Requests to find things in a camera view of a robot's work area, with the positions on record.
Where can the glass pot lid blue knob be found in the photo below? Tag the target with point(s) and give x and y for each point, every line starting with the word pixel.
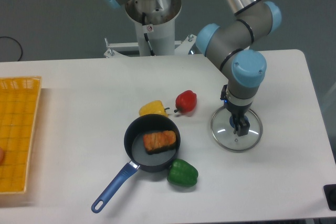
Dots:
pixel 223 132

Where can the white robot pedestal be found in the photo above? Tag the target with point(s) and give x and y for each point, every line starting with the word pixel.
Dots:
pixel 154 22

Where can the yellow bell pepper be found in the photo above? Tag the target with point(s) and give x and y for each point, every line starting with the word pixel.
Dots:
pixel 153 107

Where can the red bell pepper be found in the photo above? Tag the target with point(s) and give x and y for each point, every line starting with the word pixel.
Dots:
pixel 185 102

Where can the dark blue saucepan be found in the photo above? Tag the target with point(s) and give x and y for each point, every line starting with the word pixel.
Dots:
pixel 139 158

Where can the green bell pepper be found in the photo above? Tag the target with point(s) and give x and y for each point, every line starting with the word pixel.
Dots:
pixel 182 173

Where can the toasted bread piece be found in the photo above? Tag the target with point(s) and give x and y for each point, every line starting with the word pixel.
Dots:
pixel 158 142

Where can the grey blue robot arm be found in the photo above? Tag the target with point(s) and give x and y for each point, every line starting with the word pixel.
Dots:
pixel 226 48

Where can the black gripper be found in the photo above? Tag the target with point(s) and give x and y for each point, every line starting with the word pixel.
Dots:
pixel 238 104

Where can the yellow plastic basket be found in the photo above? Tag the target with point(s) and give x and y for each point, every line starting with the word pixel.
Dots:
pixel 19 105

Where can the black device at table edge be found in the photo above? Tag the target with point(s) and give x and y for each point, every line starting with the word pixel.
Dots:
pixel 330 194

